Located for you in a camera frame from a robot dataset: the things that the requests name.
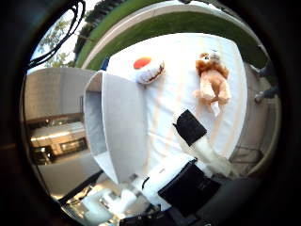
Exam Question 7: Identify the white rectangular container box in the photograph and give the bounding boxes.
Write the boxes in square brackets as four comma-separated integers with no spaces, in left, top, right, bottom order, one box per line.
[83,70,149,185]

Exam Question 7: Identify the brown lion plush toy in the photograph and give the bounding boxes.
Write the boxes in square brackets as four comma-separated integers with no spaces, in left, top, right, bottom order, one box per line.
[192,51,232,118]

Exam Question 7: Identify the white plush toy orange spot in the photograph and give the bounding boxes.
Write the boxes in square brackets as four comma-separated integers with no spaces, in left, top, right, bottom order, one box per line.
[133,56,166,86]

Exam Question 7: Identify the white tablecloth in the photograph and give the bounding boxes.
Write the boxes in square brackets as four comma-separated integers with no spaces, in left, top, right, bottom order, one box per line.
[104,32,248,177]

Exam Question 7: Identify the tree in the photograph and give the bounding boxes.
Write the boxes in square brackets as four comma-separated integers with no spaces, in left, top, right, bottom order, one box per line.
[36,17,78,69]

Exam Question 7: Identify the black cables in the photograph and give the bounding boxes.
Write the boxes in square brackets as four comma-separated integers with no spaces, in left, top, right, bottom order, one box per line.
[26,0,87,70]

